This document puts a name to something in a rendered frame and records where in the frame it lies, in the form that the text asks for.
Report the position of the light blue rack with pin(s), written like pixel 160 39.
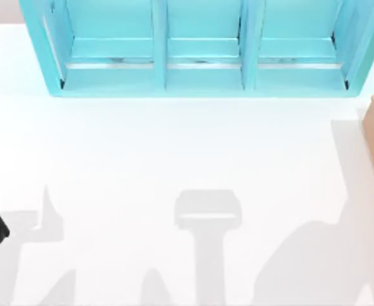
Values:
pixel 203 79

